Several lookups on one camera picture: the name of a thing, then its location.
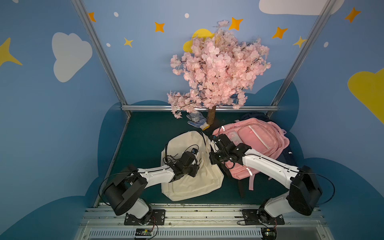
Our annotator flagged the cream white bag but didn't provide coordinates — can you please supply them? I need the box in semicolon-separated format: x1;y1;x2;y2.
161;131;224;202

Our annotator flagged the pink backpack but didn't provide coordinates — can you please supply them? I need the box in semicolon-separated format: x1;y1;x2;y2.
210;118;290;191

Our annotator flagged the navy blue backpack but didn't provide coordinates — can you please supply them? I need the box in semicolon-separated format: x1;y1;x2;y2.
239;112;297;166

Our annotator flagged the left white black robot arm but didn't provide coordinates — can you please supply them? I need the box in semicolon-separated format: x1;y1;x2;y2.
99;148;200;219

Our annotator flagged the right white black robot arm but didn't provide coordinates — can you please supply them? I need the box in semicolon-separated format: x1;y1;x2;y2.
210;134;323;223

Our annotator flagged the left green circuit board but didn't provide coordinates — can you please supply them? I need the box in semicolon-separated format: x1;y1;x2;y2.
134;228;154;240

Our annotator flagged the green circuit board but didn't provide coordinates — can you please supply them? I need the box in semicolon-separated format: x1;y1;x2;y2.
134;228;154;240
261;228;277;240

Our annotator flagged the pink cherry blossom tree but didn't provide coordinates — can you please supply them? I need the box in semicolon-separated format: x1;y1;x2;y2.
167;19;271;119

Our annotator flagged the right green circuit board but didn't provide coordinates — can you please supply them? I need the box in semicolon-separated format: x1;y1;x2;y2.
261;228;277;240

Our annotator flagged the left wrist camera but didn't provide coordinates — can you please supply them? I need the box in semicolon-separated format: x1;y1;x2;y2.
191;148;199;156

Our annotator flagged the aluminium rail base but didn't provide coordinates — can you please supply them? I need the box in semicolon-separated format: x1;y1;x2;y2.
75;204;334;240

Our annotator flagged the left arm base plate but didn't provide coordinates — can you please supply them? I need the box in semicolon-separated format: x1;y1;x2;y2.
124;209;166;226

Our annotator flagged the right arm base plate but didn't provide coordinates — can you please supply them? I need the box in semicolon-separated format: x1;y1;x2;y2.
241;209;285;226

